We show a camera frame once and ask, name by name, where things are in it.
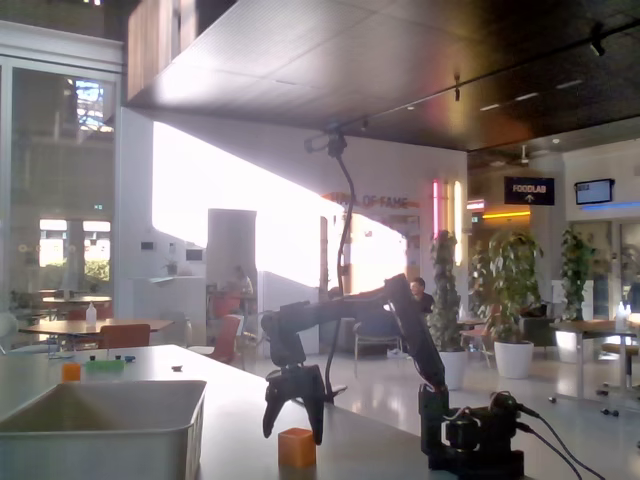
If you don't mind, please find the green flat block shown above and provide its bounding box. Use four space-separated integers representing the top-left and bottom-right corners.
83 359 126 374

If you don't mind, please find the white plastic bin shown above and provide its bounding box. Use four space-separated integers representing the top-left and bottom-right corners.
0 379 208 480

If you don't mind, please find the red chair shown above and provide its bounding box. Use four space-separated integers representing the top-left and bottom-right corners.
199 314 245 371

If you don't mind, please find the grey armchair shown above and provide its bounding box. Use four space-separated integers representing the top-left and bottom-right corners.
352 319 404 374

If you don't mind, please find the seated person in light shirt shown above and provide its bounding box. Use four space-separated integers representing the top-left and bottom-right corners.
230 264 255 301

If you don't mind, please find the seated person in black shirt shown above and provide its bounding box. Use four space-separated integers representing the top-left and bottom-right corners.
407 277 436 321

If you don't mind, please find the orange chair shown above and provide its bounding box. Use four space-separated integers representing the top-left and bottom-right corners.
98 323 151 350

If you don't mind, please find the black gooseneck clamp holder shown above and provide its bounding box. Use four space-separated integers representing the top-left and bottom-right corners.
322 130 354 404

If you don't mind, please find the tall slim potted plant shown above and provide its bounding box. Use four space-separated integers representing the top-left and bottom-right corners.
428 229 469 391

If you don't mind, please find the wooden café table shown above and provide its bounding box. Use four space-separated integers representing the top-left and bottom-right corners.
18 318 175 351

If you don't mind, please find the white light tube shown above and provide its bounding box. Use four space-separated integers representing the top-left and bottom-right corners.
453 179 464 266

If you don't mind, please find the bushy potted plant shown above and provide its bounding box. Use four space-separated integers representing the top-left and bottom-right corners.
472 229 544 380

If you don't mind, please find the wood-topped table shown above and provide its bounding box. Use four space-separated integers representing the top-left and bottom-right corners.
549 319 640 416

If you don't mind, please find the leafy potted plant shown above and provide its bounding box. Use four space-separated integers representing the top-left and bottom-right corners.
559 227 599 321

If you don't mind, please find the black Foodlab sign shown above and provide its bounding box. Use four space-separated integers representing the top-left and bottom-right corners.
503 176 555 206

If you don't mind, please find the black USB cable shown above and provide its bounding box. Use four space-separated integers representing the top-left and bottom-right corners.
517 422 584 480

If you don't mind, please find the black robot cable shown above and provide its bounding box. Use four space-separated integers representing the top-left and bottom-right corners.
517 404 606 480

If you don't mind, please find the wall display screen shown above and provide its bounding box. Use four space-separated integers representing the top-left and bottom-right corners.
574 178 615 206

